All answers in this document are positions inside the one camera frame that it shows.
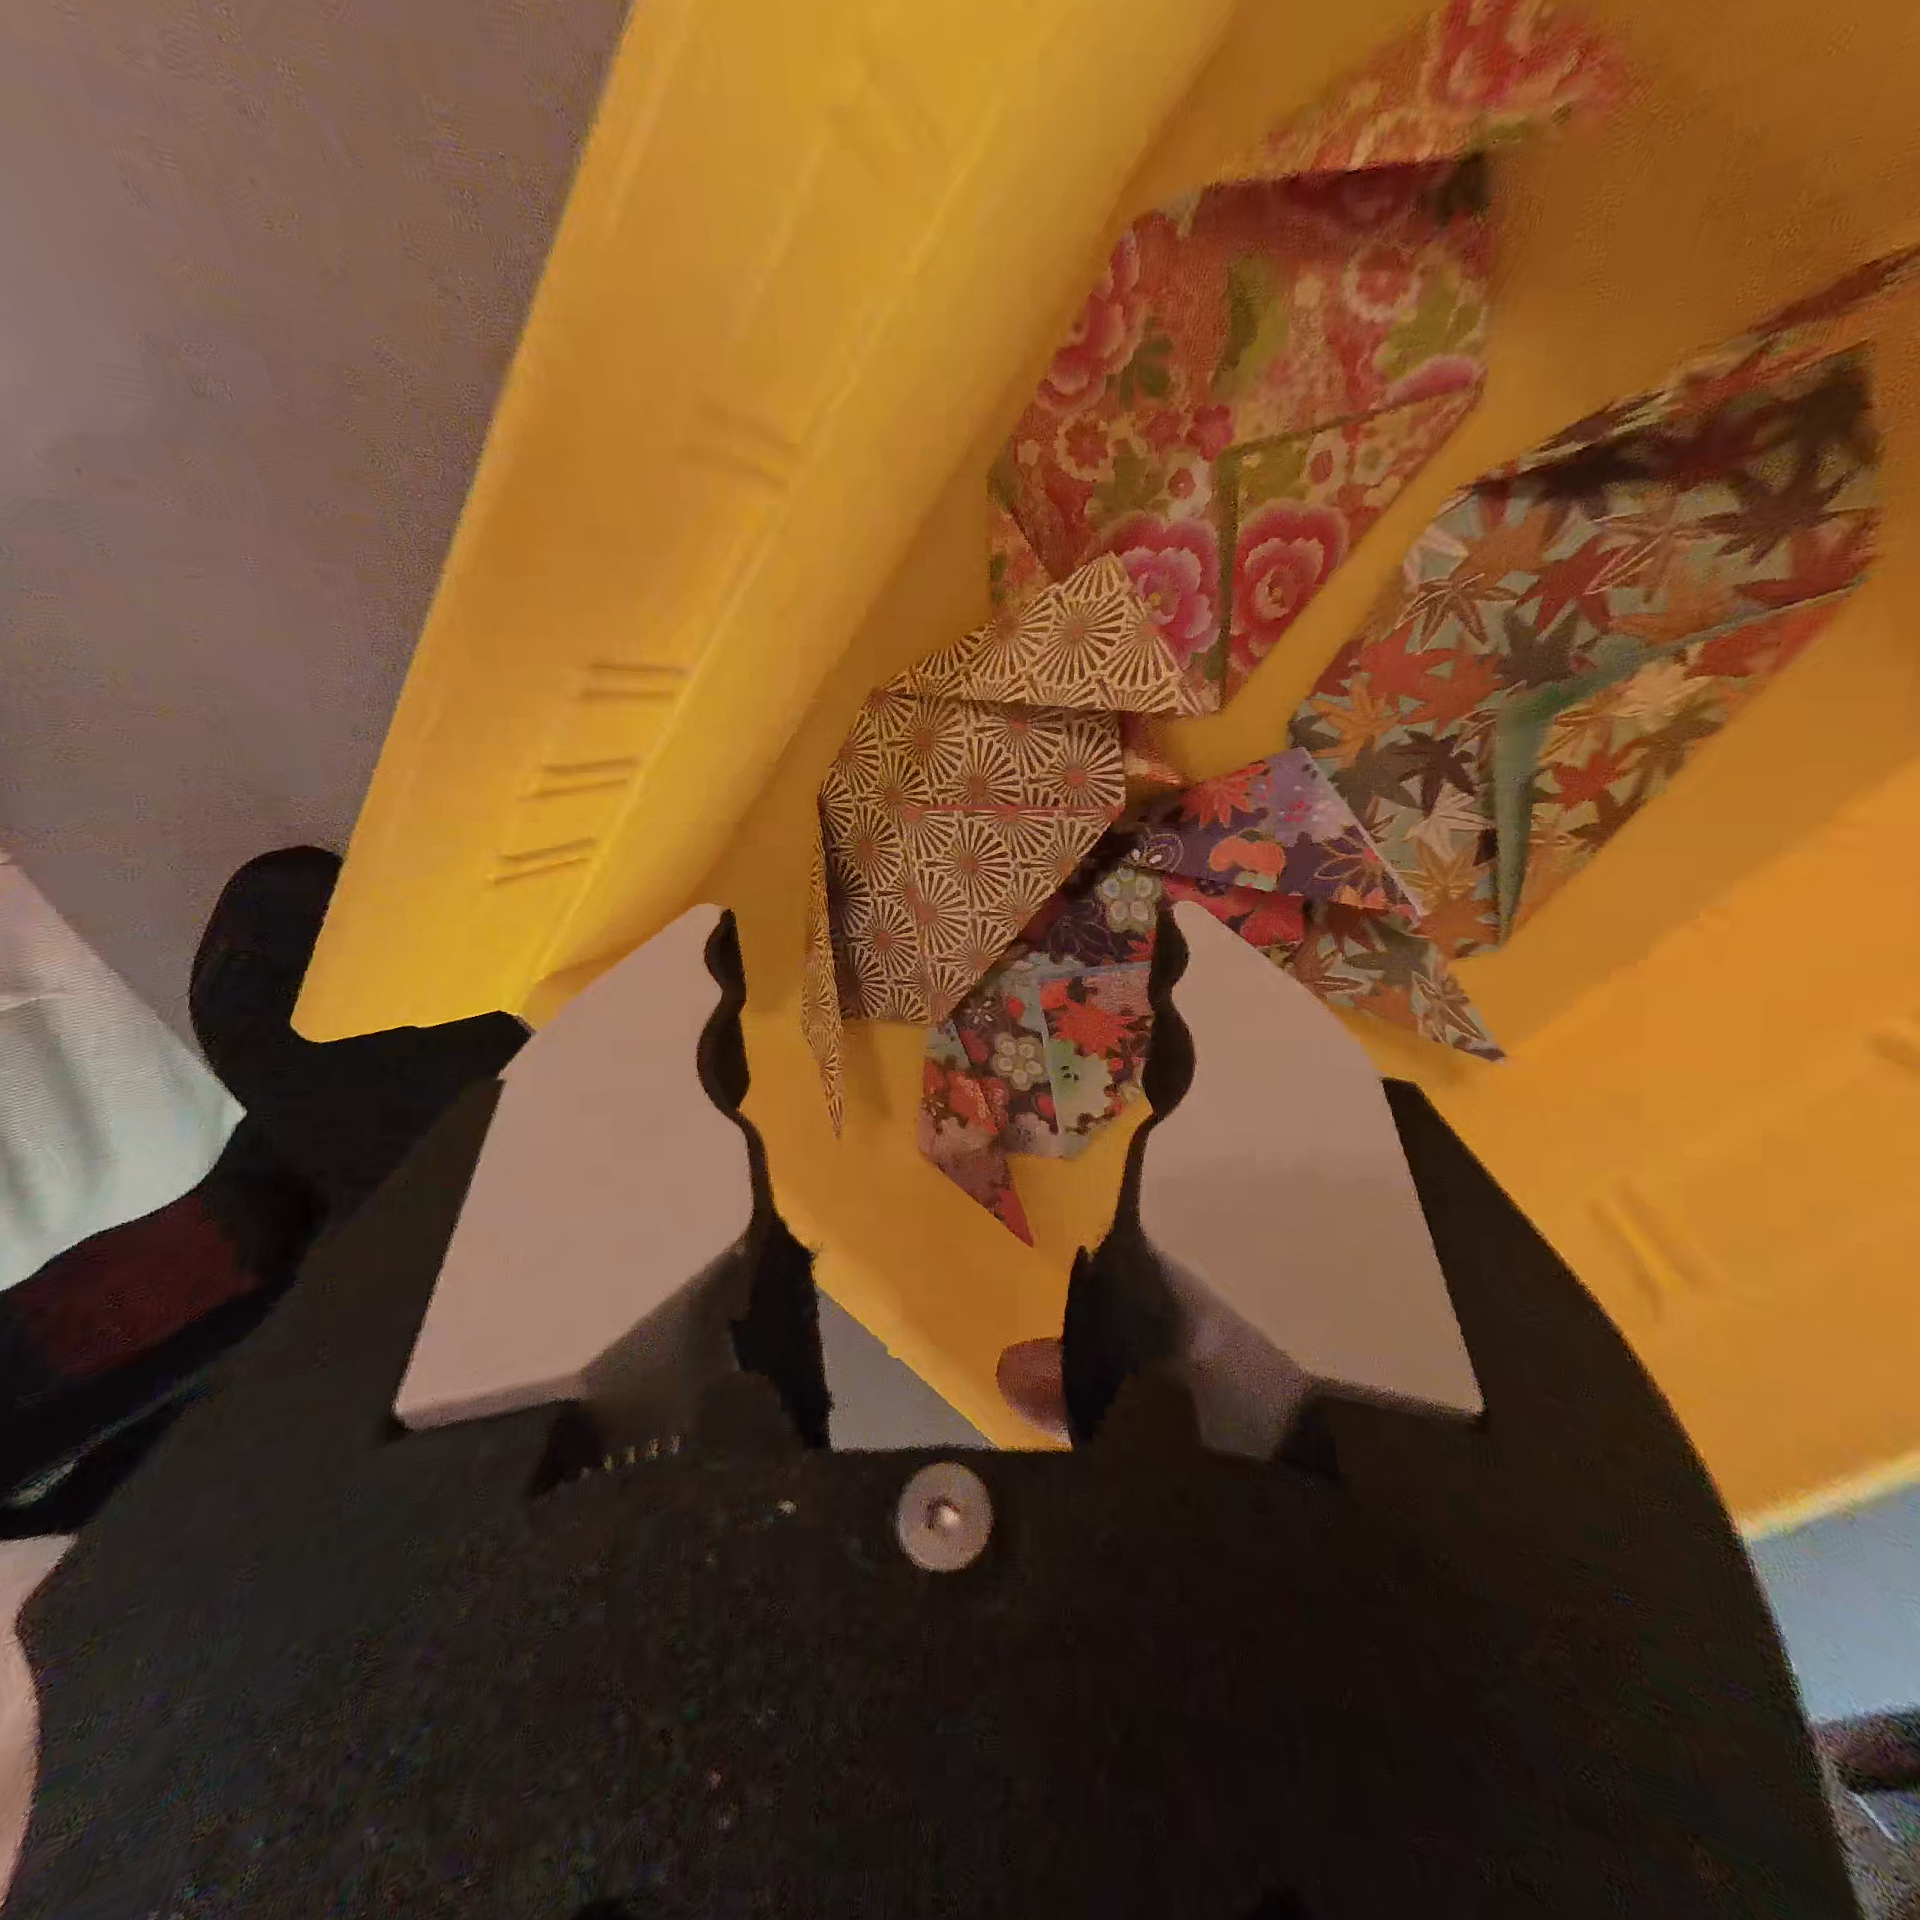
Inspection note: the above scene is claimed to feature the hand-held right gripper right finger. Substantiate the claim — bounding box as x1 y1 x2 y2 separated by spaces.
1062 900 1489 1434

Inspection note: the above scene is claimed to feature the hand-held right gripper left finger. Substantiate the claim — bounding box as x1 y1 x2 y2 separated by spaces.
390 907 830 1447

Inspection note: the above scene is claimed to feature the dark flower origami paper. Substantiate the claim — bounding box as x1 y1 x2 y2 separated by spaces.
916 742 1505 1251

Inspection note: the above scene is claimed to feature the brown fan pattern origami paper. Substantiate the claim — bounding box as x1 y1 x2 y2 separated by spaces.
796 546 1230 1140

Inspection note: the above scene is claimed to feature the maple leaf origami paper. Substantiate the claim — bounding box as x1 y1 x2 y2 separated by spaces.
1288 252 1890 960

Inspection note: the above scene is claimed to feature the yellow box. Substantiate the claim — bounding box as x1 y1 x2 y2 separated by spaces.
287 0 1920 1542

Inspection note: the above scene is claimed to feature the floral origami paper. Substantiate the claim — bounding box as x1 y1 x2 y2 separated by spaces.
981 0 1639 720

